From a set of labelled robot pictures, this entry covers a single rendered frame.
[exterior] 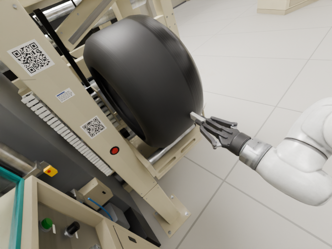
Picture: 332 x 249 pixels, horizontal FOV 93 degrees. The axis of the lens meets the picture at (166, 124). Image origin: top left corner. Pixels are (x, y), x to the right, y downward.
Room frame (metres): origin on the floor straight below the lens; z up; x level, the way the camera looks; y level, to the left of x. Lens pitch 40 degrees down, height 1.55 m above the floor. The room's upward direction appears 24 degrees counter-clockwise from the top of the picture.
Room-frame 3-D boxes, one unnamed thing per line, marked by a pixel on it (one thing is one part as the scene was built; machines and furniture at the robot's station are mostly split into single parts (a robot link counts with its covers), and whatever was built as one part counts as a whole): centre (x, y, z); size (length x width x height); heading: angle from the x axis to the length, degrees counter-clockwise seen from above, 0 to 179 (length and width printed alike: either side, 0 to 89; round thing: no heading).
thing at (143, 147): (0.74, 0.07, 0.80); 0.37 x 0.36 x 0.02; 23
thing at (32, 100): (0.56, 0.36, 1.19); 0.05 x 0.04 x 0.48; 23
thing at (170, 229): (0.62, 0.30, 0.01); 0.27 x 0.27 x 0.02; 23
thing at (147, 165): (0.67, 0.23, 0.90); 0.40 x 0.03 x 0.10; 23
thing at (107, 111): (1.00, 0.42, 1.05); 0.20 x 0.15 x 0.30; 113
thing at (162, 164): (0.61, 0.01, 0.83); 0.36 x 0.09 x 0.06; 113
